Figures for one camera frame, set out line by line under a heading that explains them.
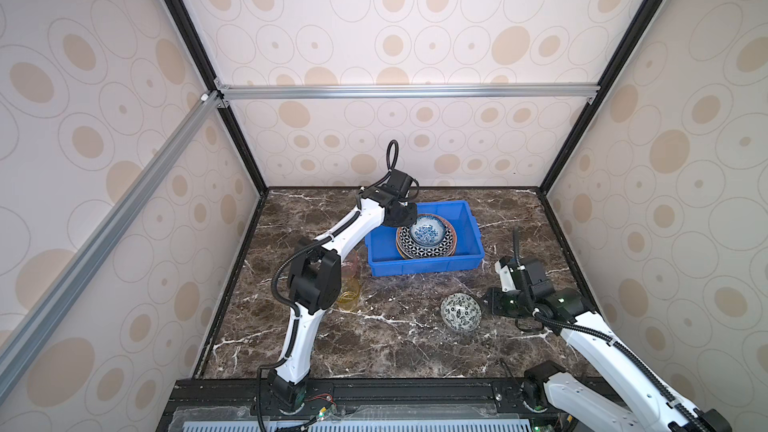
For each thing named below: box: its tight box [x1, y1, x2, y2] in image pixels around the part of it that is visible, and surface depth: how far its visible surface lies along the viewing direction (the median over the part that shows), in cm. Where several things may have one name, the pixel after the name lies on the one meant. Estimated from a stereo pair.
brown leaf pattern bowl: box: [440, 292, 482, 332], surface depth 87 cm
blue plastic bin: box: [364, 200, 485, 277], surface depth 99 cm
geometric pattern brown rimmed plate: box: [418, 213, 457, 260], surface depth 99 cm
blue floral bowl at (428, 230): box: [410, 215, 446, 247], surface depth 101 cm
